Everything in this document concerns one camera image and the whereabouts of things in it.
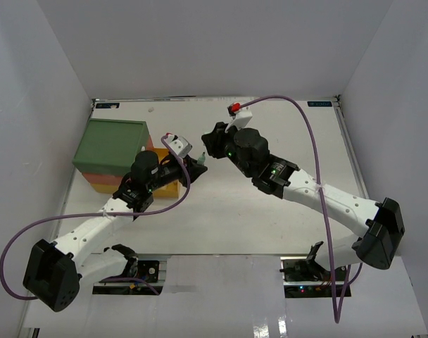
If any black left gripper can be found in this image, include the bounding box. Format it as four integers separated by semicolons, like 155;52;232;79
147;156;208;192

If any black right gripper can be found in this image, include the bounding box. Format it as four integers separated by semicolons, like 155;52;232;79
203;120;253;179

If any yellow drawer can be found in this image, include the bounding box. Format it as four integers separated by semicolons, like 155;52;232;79
92;147;182;200

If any red drawer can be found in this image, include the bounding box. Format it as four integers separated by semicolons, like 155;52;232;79
74;136;153;186

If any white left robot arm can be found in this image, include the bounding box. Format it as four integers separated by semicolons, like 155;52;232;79
23;151;207;312

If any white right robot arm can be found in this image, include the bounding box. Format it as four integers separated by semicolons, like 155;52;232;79
201;122;405;281

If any blue table label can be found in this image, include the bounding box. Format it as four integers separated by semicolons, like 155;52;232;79
307;101;332;107
95;102;120;109

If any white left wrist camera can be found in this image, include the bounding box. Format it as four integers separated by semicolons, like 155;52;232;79
163;133;192;158

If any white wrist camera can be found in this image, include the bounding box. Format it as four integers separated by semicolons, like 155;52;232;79
225;102;253;132
163;133;192;158

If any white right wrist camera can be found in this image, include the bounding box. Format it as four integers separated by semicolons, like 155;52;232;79
225;102;253;132

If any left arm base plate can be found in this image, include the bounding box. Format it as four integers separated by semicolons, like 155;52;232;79
92;260;167;296

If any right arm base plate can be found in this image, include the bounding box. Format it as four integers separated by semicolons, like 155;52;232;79
279;258;333;299

